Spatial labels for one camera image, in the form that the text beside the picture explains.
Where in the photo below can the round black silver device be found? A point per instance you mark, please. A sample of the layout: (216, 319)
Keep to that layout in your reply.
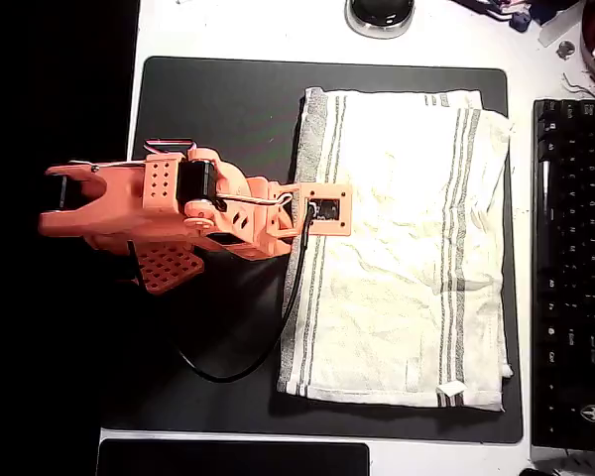
(379, 15)

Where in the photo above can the white paper scrap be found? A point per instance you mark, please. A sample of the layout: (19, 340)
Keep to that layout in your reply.
(560, 30)

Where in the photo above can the small silver round piece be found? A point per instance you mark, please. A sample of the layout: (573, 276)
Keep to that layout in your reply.
(566, 49)

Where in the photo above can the black flat tablet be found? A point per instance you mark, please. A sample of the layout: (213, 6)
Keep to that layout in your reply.
(228, 458)

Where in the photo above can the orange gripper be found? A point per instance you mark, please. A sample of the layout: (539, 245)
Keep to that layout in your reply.
(281, 219)

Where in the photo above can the black desk mat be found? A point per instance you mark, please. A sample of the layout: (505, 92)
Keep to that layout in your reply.
(218, 99)

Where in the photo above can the white striped kitchen towel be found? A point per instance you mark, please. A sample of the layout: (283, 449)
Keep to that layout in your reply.
(401, 223)

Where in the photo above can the black rounded device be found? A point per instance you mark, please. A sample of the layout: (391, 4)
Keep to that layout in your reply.
(565, 472)

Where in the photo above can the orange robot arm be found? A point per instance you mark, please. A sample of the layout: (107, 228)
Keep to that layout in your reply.
(124, 193)

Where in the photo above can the black keyboard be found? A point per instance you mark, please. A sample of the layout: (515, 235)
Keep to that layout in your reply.
(575, 248)

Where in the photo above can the orange framed wrist camera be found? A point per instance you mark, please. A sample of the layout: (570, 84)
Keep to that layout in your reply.
(327, 227)

